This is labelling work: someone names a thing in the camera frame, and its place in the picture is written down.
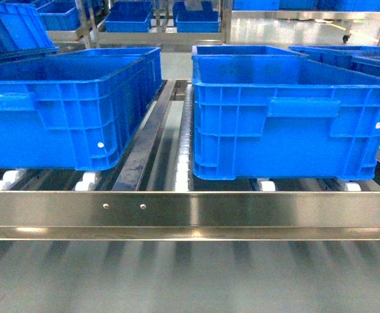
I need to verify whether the stainless steel flow rack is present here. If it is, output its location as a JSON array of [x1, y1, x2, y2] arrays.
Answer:
[[0, 80, 380, 241]]

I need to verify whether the tilted blue bin rear left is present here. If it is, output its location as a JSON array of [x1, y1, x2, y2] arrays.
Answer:
[[0, 3, 59, 63]]

